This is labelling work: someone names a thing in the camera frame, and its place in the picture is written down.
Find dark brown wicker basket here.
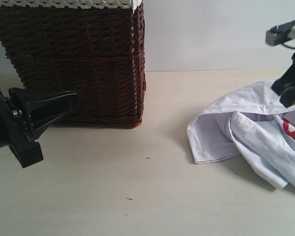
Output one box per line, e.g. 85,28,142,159
0,2,146,128

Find white t-shirt red print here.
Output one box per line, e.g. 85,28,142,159
187,81,295,189

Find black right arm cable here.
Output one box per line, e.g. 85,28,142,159
281,39,295,50

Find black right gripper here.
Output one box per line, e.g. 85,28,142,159
271,52,295,108

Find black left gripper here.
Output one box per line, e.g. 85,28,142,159
0,88,79,168

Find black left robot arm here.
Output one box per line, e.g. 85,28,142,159
0,88,78,168

